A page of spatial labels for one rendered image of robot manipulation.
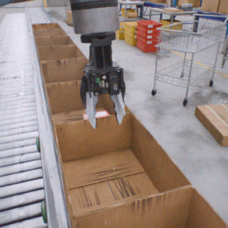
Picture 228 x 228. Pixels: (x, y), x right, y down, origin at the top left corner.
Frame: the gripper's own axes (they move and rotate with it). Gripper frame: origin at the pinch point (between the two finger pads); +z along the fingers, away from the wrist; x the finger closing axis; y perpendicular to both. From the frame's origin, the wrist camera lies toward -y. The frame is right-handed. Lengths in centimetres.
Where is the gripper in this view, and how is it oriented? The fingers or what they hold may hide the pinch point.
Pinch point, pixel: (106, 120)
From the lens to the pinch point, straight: 58.4
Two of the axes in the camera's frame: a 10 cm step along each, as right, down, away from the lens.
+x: 9.8, -1.5, 1.4
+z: 0.9, 9.1, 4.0
